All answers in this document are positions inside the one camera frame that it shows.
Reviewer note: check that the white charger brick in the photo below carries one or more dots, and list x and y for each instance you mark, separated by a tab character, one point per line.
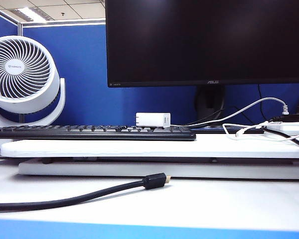
152	120

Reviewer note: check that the thick white foam board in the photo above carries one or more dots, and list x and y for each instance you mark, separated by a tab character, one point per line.
139	148

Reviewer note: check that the black computer keyboard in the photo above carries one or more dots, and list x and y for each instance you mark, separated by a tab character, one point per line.
89	135

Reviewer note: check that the black monitor stand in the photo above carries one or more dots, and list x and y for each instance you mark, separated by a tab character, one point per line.
209	99

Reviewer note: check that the dark mouse pad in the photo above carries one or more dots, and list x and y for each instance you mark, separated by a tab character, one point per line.
214	130

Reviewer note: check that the black computer monitor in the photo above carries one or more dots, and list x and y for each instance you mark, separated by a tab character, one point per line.
201	42

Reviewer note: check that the white power strip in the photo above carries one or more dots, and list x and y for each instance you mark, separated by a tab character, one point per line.
289	128

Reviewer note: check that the black power plug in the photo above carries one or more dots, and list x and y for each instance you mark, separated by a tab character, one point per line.
291	117

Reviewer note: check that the white round desk fan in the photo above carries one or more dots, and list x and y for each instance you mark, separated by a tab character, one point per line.
15	67

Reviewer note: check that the ceiling light panel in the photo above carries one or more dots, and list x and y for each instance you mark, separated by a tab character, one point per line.
30	13

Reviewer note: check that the silver partition frame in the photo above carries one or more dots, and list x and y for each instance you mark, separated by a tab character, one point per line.
20	28

